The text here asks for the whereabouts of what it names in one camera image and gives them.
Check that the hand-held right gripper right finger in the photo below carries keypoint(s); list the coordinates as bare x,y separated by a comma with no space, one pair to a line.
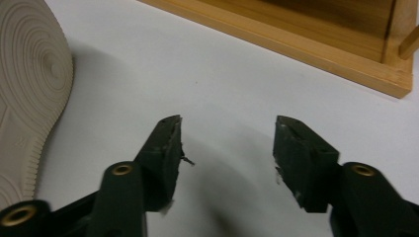
304,158

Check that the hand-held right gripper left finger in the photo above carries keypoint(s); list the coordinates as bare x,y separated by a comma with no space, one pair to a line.
163,154

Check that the wooden shoe rack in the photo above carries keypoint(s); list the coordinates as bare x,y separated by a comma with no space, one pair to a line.
329,36

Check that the beige canvas shoe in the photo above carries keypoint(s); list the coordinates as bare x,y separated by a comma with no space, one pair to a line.
29,82

